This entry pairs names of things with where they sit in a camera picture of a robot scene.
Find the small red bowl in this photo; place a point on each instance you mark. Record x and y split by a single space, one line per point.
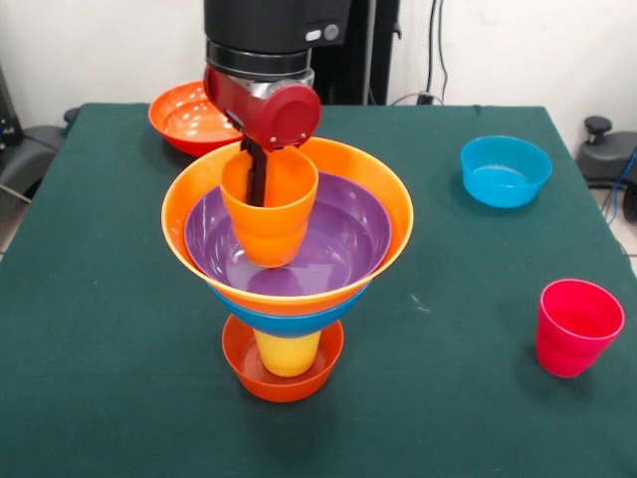
283 391

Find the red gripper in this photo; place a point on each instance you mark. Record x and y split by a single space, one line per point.
278 117

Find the grey black floor base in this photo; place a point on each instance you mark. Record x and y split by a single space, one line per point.
612 159
30 149

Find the large blue bowl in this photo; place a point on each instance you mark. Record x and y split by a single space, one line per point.
288 323

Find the large red bowl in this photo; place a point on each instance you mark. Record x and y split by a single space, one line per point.
184 119

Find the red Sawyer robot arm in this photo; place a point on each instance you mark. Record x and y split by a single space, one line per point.
259 30

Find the pink cup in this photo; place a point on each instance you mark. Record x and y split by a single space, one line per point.
572 338

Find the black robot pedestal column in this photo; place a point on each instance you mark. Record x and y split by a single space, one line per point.
358 65

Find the large orange bowl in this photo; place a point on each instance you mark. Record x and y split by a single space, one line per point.
378 184

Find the purple bowl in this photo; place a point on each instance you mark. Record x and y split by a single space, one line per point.
343 234

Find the yellow cup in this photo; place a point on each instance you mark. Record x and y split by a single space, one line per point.
287 356

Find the dark green tablecloth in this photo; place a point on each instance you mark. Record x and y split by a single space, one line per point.
318 438

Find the small blue bowl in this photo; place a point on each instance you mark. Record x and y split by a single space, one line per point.
505 184

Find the orange cup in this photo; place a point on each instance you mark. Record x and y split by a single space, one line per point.
271 234

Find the black computer tower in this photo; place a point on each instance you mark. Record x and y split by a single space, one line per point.
6 114

